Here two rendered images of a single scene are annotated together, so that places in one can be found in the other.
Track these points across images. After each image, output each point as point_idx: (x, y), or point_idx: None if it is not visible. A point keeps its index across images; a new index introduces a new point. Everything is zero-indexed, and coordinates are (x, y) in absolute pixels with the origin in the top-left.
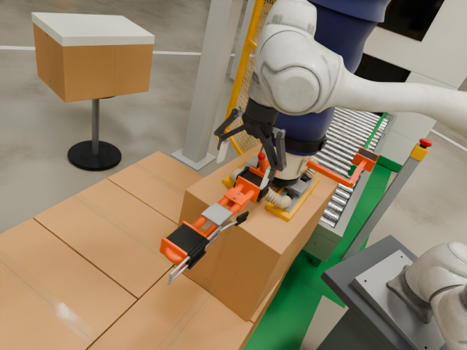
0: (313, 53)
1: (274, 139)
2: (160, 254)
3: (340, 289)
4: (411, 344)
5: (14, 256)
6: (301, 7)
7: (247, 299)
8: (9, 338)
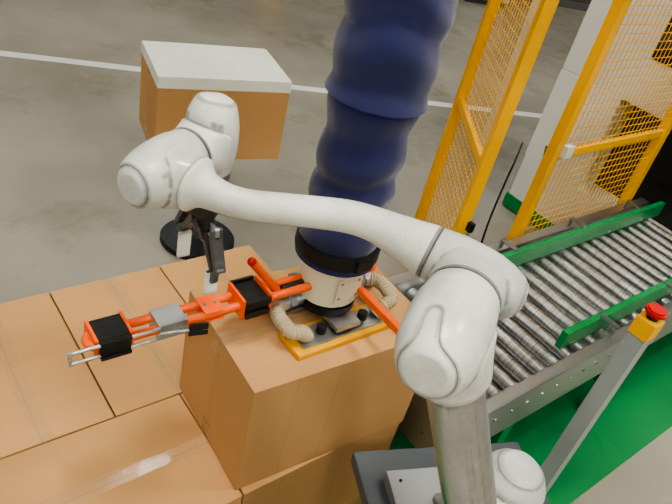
0: (152, 156)
1: (297, 247)
2: (171, 375)
3: (361, 480)
4: None
5: (10, 329)
6: (205, 107)
7: (233, 455)
8: None
